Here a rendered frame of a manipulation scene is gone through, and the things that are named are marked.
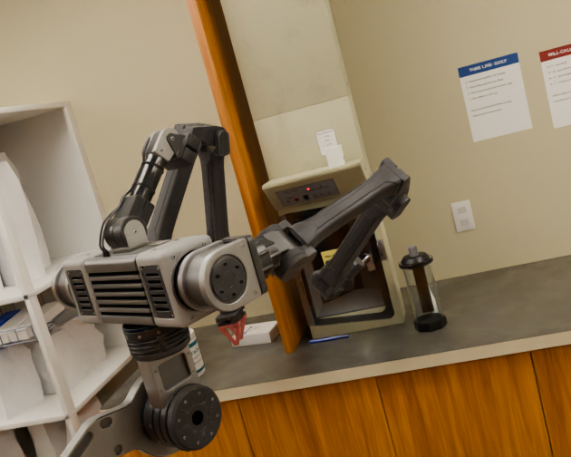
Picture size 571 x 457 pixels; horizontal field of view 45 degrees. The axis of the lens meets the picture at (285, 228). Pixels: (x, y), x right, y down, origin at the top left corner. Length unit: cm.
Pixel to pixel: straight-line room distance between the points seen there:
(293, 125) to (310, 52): 24
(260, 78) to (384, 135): 61
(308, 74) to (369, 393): 100
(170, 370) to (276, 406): 73
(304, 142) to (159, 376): 101
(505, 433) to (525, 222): 86
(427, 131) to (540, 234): 57
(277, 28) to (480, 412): 132
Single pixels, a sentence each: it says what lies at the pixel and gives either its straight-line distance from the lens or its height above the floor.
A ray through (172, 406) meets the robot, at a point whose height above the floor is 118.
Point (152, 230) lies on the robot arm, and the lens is 183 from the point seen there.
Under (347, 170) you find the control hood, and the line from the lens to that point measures 213.
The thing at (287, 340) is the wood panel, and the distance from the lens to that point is 233.
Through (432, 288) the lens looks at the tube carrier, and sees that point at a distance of 220.
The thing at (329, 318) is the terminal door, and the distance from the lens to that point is 234.
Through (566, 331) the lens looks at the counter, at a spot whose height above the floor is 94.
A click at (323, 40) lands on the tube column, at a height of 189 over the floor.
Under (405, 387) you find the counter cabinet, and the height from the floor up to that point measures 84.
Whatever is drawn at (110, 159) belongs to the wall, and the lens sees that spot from 295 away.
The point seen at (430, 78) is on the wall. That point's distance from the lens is 263.
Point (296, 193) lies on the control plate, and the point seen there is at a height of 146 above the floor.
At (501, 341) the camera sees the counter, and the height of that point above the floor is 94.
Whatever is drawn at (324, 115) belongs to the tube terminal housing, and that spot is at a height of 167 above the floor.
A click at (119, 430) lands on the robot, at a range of 160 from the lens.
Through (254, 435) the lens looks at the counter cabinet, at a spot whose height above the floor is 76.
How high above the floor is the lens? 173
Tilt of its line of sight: 10 degrees down
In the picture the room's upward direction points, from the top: 15 degrees counter-clockwise
